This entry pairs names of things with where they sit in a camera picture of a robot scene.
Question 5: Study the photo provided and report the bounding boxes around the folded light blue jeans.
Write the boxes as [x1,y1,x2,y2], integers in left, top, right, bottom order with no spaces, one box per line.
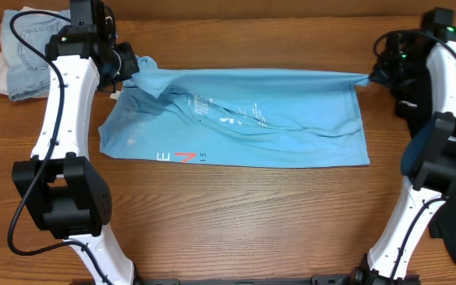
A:
[0,8,73,102]

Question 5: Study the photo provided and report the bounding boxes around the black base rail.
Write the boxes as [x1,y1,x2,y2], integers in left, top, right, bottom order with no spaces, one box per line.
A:
[132,273,423,285]

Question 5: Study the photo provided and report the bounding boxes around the black garment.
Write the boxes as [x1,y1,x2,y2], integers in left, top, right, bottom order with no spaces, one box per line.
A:
[367,25,456,279]

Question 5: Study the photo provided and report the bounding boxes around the light blue printed t-shirt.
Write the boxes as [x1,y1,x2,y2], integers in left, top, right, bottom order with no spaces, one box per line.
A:
[99,56,370,169]

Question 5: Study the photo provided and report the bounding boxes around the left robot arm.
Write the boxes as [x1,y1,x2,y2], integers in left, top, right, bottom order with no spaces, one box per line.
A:
[12,0,143,284]

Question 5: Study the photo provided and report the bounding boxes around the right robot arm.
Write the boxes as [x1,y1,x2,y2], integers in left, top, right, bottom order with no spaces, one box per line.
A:
[344,7,456,284]

